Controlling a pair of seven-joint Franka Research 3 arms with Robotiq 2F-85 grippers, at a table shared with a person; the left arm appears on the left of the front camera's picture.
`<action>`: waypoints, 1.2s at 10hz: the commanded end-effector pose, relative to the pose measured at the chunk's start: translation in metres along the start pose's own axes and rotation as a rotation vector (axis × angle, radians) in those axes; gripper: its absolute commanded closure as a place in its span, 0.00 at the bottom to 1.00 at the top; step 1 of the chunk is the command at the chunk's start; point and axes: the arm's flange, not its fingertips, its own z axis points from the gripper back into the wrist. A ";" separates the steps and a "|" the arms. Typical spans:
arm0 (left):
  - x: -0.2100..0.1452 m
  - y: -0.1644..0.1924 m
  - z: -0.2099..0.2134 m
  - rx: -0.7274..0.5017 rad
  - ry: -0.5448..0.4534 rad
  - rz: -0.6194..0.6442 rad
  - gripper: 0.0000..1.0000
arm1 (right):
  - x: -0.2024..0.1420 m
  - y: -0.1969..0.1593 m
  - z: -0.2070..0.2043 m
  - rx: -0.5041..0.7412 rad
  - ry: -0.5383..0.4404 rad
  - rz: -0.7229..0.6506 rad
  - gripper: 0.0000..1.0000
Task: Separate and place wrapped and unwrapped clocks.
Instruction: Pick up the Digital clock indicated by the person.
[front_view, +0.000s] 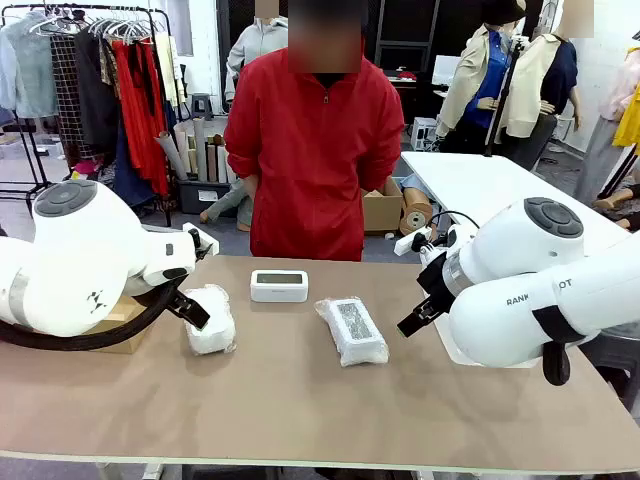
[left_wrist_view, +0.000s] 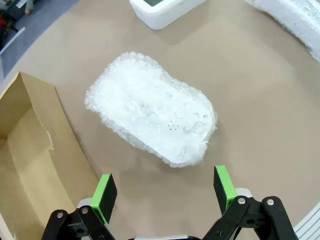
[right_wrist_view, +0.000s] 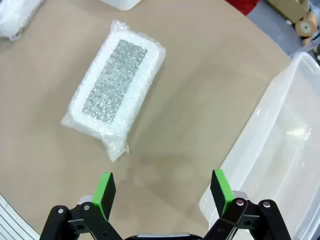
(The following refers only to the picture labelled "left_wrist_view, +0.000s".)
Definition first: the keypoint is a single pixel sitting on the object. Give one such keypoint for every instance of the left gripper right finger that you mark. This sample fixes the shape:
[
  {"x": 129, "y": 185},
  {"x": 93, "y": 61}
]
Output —
[{"x": 222, "y": 190}]

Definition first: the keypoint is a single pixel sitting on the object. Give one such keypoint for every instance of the bubble-wrapped clock with dark face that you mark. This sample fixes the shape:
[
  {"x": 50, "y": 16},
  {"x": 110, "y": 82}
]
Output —
[{"x": 295, "y": 20}]

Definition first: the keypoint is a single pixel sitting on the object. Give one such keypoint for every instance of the brown cardboard box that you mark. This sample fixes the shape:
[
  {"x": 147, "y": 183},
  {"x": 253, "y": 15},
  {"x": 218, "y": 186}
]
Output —
[{"x": 32, "y": 162}]

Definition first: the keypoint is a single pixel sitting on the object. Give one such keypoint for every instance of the grey ribbed metal rail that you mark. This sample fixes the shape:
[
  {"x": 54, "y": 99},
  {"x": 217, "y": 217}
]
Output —
[{"x": 311, "y": 225}]

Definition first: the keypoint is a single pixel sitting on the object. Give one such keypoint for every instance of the white unwrapped digital clock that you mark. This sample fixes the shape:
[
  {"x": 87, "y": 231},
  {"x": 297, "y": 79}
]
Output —
[{"x": 160, "y": 15}]

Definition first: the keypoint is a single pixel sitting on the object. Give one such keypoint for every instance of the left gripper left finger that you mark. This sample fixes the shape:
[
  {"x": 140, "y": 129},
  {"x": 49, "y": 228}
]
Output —
[{"x": 105, "y": 197}]

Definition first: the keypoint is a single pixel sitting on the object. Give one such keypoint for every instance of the bubble-wrapped all-white clock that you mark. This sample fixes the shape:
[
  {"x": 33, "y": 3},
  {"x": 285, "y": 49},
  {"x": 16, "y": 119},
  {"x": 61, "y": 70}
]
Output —
[{"x": 150, "y": 110}]

